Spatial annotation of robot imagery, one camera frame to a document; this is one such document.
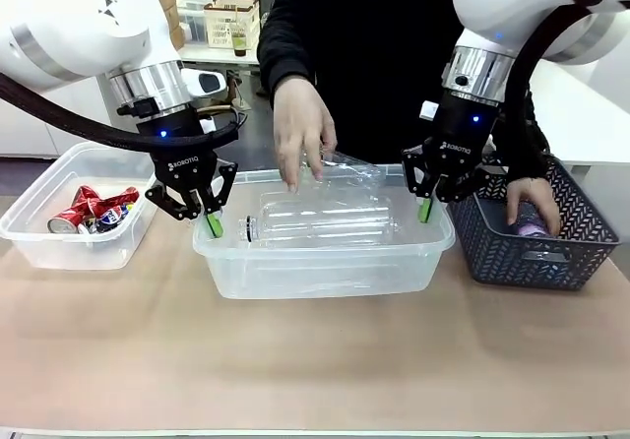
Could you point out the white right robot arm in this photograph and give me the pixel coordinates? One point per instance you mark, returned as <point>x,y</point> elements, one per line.
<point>492,1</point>

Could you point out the crushed red can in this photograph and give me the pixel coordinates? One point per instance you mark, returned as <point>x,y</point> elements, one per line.
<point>110,200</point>

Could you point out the large clear plastic bottle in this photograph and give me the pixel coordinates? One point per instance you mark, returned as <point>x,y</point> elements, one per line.
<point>320,222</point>

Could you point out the dark woven plastic basket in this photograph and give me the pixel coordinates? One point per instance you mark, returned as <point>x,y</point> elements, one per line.
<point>517,271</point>

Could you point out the white background table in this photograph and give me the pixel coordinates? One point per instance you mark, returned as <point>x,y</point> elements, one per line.
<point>216,55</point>

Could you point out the large clear plastic bin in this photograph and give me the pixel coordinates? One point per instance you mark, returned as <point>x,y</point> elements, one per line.
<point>320,276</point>

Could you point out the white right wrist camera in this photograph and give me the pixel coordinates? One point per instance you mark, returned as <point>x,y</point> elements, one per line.
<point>429,111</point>

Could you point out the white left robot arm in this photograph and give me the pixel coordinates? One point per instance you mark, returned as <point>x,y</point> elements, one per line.
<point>74,16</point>

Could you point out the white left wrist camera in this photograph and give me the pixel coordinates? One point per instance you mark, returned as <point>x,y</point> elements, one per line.
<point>204,82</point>

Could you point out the person right forearm black sleeve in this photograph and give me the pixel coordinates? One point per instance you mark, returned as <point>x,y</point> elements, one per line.
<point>288,50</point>

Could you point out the person left forearm black sleeve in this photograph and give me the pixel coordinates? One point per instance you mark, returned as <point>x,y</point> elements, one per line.
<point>531,158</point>

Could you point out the cream slatted crate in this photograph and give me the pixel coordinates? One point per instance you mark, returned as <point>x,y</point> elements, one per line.
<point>221,25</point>

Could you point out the person left hand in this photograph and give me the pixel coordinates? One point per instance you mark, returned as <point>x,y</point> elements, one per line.
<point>534,193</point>

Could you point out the white counter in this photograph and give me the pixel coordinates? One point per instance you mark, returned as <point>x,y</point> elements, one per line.
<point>585,114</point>

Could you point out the crushed clear plastic bottle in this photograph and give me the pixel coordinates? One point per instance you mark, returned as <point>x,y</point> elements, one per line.
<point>354,168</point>

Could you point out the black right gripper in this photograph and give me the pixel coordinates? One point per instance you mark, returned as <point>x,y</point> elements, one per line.
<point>460,129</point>

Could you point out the person torso black sweater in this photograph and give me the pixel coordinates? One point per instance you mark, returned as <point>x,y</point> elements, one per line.
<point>374,40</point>

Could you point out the clear storage box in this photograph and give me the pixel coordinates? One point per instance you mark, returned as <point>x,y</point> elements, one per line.
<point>192,18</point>

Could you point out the red can silver end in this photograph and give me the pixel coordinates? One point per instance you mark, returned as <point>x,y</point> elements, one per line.
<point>61,222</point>

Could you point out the person right hand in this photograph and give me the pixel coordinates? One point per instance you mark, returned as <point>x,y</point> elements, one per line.
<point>300,124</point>

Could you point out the crushed blue can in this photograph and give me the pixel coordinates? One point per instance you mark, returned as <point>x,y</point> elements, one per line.
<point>110,220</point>

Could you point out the cup with green drink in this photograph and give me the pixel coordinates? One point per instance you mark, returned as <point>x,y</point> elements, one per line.
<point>239,43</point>

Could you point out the white cabinet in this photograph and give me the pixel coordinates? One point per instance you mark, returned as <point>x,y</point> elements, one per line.
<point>39,124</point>

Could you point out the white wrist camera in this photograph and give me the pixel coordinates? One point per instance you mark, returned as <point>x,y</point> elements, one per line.
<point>429,111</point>
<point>204,82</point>

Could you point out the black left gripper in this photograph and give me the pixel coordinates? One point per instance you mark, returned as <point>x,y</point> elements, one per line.
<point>184,168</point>

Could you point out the small clear plastic bin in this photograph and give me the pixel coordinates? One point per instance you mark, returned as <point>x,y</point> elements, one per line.
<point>74,254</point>

